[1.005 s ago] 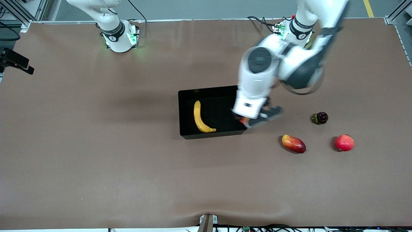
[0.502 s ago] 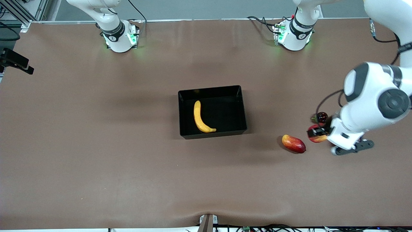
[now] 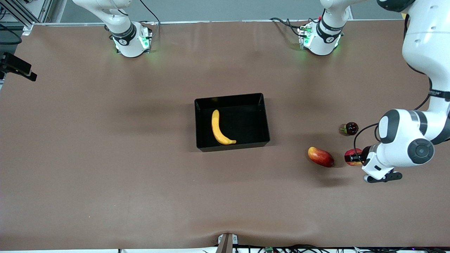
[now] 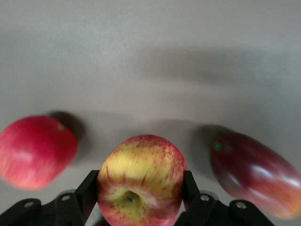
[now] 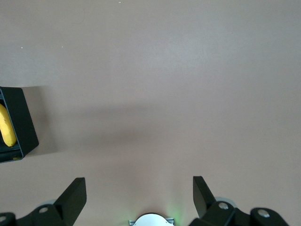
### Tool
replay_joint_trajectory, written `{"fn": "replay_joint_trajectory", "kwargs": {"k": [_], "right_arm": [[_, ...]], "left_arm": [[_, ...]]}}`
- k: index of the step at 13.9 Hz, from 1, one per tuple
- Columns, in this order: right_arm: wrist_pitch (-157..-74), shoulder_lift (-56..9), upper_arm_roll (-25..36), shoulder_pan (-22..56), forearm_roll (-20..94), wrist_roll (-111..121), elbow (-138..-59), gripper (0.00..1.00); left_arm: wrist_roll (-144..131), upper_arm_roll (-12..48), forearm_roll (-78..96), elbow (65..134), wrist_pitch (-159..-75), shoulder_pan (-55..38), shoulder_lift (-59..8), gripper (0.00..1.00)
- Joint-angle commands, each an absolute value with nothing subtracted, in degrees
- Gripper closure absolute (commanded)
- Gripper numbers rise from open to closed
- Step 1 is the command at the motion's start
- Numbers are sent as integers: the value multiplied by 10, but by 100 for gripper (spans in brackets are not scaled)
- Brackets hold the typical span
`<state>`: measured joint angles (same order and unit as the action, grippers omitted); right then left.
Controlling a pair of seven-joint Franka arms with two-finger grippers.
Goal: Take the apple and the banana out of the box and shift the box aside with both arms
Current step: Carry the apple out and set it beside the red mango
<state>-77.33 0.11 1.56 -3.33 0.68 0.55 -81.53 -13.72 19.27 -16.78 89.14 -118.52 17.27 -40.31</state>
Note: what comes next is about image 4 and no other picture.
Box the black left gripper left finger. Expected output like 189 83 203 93
0 169 100 226

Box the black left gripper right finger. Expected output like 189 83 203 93
180 169 276 226

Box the red yellow striped apple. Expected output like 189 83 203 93
96 134 188 226

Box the red pomegranate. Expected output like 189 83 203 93
0 114 79 191

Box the red yellow mango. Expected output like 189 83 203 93
208 128 301 221

